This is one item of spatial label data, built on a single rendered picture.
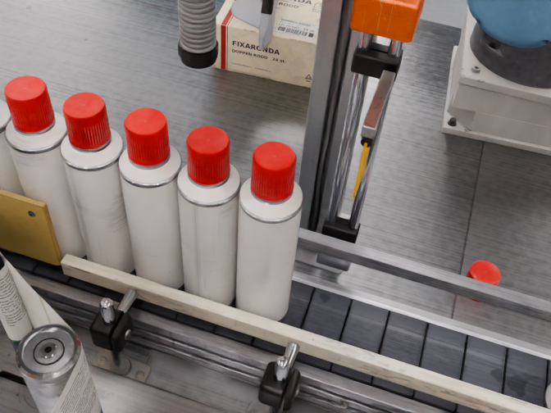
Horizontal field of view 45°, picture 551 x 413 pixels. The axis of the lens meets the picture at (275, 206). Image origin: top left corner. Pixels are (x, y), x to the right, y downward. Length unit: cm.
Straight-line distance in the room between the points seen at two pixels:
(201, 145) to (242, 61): 48
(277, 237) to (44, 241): 23
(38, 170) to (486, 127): 59
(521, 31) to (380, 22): 28
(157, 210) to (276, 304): 14
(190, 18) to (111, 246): 22
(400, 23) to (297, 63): 49
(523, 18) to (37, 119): 47
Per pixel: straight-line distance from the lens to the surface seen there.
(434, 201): 84
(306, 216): 72
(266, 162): 49
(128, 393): 61
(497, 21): 73
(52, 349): 43
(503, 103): 91
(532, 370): 68
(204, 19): 56
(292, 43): 93
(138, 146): 52
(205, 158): 50
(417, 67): 105
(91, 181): 57
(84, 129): 54
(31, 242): 67
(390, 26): 47
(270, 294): 59
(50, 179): 60
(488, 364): 67
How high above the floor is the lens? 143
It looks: 49 degrees down
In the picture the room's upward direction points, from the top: 5 degrees clockwise
